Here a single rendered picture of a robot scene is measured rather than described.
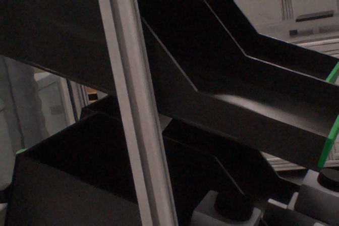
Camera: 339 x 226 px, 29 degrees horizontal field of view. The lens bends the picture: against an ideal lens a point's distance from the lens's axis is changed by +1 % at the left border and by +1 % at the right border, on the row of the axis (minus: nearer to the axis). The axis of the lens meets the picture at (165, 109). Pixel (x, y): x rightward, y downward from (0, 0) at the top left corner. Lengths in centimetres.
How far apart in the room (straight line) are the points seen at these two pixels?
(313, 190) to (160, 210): 24
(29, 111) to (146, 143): 110
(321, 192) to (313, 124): 15
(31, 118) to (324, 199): 99
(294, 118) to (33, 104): 108
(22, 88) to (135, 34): 111
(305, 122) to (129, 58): 15
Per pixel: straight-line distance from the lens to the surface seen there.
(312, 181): 64
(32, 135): 152
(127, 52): 40
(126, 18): 40
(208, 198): 52
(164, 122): 45
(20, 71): 149
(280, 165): 441
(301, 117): 50
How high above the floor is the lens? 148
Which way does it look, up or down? 12 degrees down
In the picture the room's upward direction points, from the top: 10 degrees counter-clockwise
